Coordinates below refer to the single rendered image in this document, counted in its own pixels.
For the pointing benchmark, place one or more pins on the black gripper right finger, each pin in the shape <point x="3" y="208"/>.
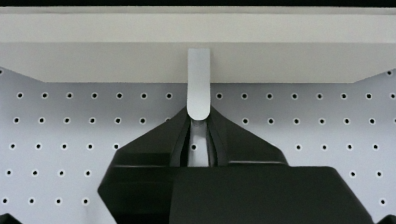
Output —
<point x="229" y="144"/>

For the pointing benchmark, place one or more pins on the grey perforated base plate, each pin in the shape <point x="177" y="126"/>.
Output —
<point x="57" y="139"/>

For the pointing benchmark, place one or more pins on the grey lab imager with drawer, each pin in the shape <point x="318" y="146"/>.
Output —
<point x="198" y="42"/>

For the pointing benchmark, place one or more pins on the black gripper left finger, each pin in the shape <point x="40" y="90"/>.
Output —
<point x="168" y="143"/>

